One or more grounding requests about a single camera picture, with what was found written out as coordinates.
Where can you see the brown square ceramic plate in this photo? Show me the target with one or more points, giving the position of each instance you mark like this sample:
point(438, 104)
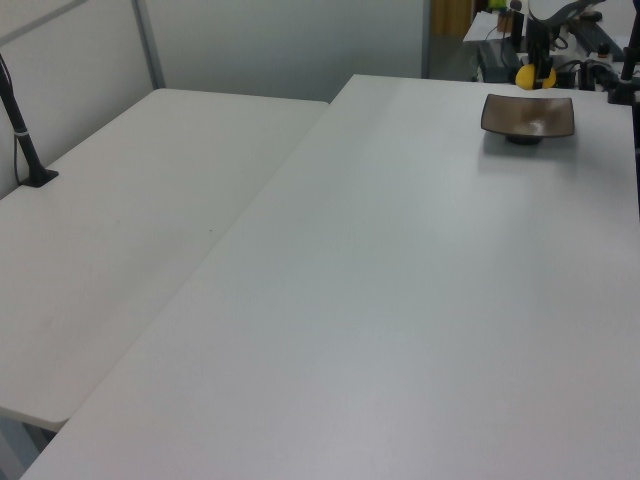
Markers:
point(527, 117)

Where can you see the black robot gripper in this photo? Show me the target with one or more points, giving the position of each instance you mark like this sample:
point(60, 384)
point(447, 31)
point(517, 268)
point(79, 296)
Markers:
point(537, 32)

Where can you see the grey-blue equipment box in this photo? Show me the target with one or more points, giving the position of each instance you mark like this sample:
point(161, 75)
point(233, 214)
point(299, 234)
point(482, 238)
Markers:
point(497, 60)

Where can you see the black keyboard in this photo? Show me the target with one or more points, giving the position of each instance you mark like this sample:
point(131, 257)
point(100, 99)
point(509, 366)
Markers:
point(597, 37)

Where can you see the black clamp camera stand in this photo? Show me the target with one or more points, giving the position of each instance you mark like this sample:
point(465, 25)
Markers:
point(625, 80)

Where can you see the black electronics box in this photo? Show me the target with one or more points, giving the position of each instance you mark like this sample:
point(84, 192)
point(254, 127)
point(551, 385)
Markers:
point(566, 77)

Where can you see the grey table leg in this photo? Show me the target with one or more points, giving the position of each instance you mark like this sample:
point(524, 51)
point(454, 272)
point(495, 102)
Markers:
point(10, 450)

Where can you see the yellow curtain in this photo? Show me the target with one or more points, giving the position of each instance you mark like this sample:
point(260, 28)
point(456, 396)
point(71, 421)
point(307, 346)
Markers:
point(450, 15)

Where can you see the black camera pole stand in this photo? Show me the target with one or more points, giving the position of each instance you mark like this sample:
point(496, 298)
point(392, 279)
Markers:
point(20, 130)

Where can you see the white side table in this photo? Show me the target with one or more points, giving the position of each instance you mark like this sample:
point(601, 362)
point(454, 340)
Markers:
point(125, 225)

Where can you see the yellow potato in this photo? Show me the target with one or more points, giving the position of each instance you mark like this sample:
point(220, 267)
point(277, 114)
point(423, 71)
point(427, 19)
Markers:
point(525, 77)

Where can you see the grey metal partition post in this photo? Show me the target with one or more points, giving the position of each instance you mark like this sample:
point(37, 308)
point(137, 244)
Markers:
point(150, 45)

